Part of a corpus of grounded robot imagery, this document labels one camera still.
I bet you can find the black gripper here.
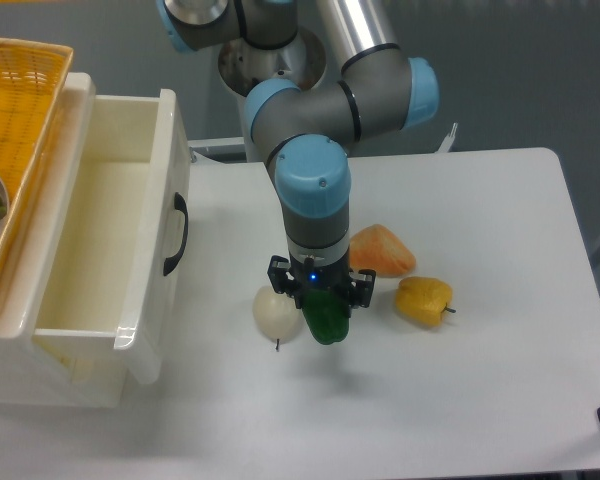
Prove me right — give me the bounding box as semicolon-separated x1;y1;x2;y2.
267;251;376;317

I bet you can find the green bell pepper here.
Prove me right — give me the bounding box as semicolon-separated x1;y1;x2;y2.
302;290;349;345

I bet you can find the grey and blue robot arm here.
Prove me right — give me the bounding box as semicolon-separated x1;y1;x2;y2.
157;1;439;312

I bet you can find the yellow bell pepper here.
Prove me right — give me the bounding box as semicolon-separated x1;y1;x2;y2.
394;276;456;328

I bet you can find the white upper drawer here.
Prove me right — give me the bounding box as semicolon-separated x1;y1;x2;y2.
34;90;191;384

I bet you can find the white pear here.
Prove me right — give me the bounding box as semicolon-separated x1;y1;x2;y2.
252;286;301;351

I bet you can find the yellow woven basket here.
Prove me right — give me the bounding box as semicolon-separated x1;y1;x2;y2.
0;38;73;281

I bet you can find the black drawer handle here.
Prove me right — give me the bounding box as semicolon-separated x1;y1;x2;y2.
162;192;189;277

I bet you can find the white table frame bracket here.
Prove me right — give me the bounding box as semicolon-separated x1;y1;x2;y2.
437;122;458;153

